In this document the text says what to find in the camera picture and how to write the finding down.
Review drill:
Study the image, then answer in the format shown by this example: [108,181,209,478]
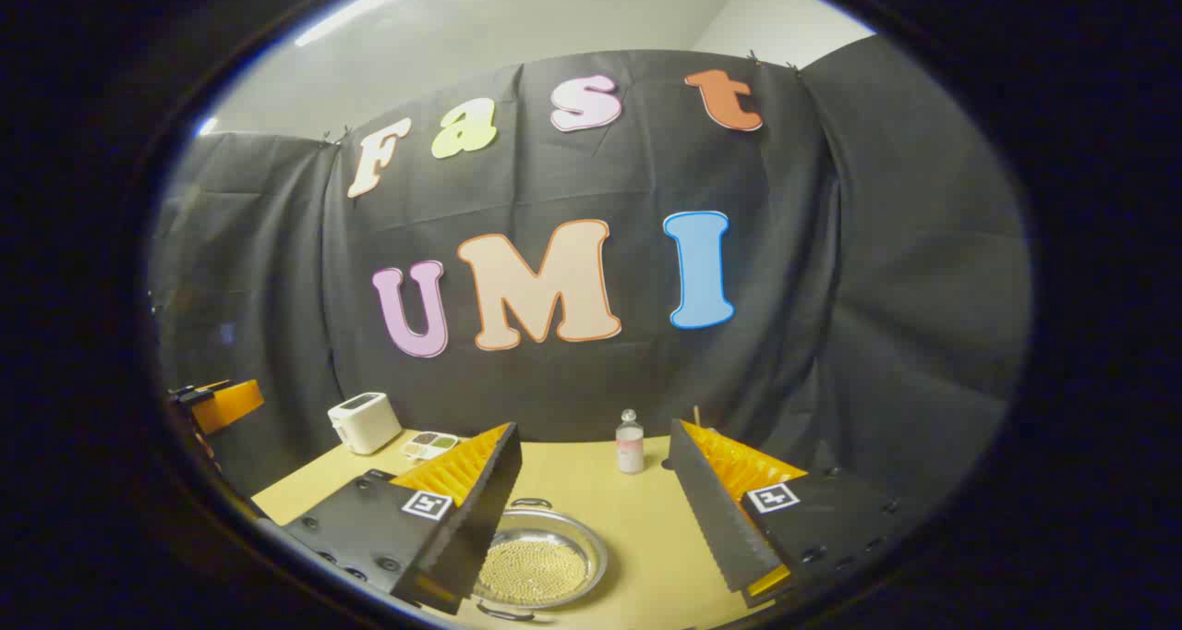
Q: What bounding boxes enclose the pile of yellow soybeans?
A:
[482,538,589,605]

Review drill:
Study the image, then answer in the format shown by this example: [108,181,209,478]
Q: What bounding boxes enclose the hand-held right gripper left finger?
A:
[282,421,524,615]

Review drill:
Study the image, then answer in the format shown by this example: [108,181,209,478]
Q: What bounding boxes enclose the black backdrop cloth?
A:
[148,50,1033,502]

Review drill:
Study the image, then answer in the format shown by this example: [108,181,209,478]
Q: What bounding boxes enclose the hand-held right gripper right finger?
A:
[668,418,911,608]

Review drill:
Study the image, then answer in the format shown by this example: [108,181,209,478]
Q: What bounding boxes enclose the white compartment tray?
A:
[401,431,460,462]

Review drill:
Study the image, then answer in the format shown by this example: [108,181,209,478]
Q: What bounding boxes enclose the clear bottle pink label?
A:
[616,409,645,476]

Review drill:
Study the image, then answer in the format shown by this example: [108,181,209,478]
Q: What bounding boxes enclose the white toaster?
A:
[328,392,404,456]

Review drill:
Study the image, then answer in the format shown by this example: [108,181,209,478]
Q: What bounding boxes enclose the stainless steel pot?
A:
[471,498,610,622]

